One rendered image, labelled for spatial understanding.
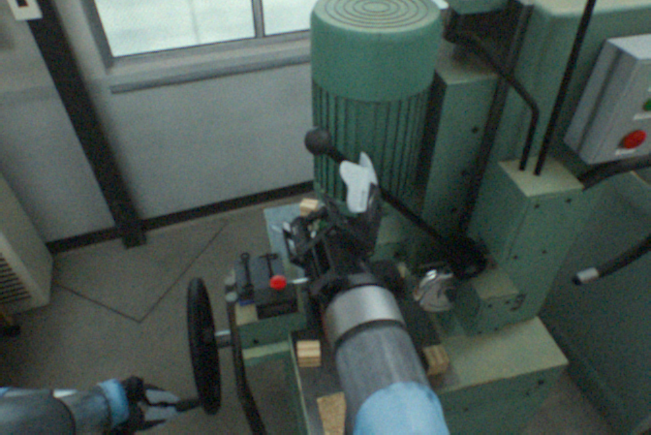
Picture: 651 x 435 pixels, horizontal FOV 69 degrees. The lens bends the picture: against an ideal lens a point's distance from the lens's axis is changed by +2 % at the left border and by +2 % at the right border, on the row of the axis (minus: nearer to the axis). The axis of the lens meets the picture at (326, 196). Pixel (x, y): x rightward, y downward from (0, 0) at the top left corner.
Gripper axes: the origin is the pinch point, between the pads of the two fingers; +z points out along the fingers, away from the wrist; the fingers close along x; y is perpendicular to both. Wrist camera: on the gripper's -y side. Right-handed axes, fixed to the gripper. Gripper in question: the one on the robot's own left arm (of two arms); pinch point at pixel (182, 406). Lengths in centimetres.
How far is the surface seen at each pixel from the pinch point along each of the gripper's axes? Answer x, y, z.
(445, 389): 12, -31, 43
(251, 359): -0.2, -18.1, 7.6
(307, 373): 7.2, -26.3, 14.4
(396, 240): -6, -51, 24
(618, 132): 8, -89, 29
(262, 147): -138, 16, 46
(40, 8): -123, -19, -51
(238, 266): -12.9, -30.2, 1.1
